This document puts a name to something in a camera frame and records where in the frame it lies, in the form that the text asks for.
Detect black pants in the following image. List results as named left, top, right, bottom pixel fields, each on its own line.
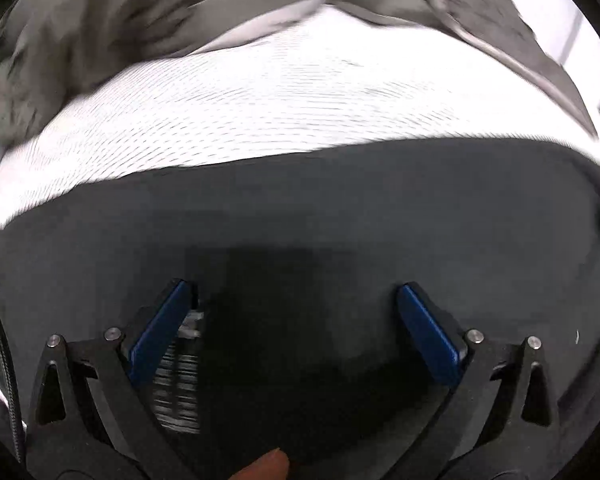
left=0, top=137, right=600, bottom=480

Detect white patterned mattress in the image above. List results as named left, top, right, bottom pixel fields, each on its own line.
left=0, top=5, right=600, bottom=411

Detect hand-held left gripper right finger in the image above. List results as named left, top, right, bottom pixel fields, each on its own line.
left=385, top=282, right=566, bottom=480

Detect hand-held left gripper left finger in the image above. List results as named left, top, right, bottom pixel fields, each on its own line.
left=26, top=278, right=201, bottom=480

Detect olive grey jacket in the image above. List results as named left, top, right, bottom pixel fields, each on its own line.
left=0, top=0, right=600, bottom=141

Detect black braided cable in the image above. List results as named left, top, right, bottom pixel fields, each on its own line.
left=0, top=277, right=28, bottom=463

